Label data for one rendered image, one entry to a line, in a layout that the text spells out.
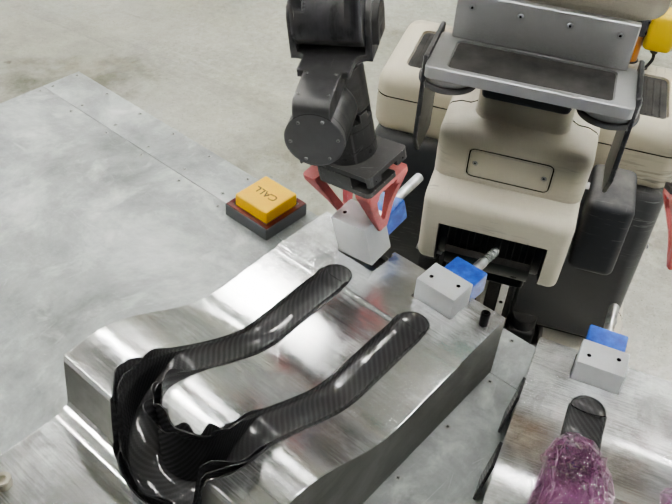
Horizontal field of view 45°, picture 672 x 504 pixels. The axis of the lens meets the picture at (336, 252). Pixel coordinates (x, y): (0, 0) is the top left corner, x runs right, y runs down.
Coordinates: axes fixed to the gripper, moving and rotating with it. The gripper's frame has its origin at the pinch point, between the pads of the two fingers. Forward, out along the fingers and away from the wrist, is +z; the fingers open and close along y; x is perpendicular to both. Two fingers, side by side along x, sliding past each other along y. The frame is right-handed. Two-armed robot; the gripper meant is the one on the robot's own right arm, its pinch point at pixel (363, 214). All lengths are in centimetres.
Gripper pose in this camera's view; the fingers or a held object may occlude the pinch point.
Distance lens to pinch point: 91.6
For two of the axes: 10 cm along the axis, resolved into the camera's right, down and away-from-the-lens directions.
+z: 1.7, 7.3, 6.6
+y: 7.5, 3.4, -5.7
